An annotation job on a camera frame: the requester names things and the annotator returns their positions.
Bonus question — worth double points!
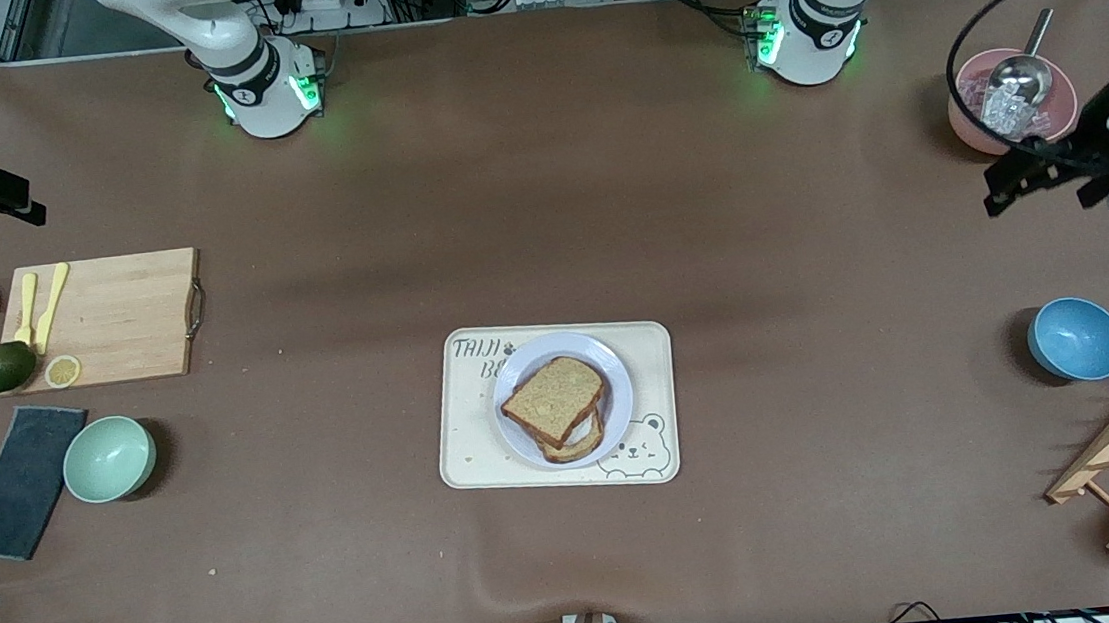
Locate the round white plate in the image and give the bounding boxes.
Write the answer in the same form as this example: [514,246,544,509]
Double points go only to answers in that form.
[488,326,640,476]

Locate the brown bread slice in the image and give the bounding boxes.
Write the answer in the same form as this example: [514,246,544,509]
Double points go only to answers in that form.
[497,352,612,454]
[533,406,610,466]

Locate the clear ice cubes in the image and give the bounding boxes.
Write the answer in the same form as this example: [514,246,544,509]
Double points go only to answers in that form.
[958,68,1052,146]

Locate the pink bowl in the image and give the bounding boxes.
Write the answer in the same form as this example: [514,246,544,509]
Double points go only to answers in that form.
[943,42,1082,161]

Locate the metal ice scoop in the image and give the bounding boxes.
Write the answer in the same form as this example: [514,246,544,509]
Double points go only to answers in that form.
[980,7,1062,109]

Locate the yellow plastic knife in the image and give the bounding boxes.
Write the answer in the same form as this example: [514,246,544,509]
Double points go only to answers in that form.
[29,262,77,356]

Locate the yellow plastic fork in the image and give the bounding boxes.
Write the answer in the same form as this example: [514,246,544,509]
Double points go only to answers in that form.
[7,272,44,348]

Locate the wooden cutting board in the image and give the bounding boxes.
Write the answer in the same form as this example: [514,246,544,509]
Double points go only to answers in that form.
[0,246,212,396]

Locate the green avocado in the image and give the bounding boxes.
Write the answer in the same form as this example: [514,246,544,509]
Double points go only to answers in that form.
[0,339,40,395]

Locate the lemon slice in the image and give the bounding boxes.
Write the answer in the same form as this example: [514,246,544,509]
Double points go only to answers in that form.
[43,354,84,390]

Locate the blue bowl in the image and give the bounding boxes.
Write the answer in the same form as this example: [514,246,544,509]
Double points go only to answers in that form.
[1023,294,1109,386]

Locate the mint green bowl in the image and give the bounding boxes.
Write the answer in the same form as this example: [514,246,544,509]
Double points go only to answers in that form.
[59,413,161,507]

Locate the dark grey cloth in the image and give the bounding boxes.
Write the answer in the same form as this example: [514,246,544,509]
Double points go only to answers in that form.
[0,401,100,564]

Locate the white power strip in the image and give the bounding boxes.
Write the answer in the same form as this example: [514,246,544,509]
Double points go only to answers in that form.
[258,0,392,37]

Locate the cream tray with bear print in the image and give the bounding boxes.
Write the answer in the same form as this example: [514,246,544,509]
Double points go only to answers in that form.
[428,313,683,503]

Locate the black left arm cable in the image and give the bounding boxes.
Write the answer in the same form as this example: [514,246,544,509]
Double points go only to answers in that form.
[939,0,1109,159]

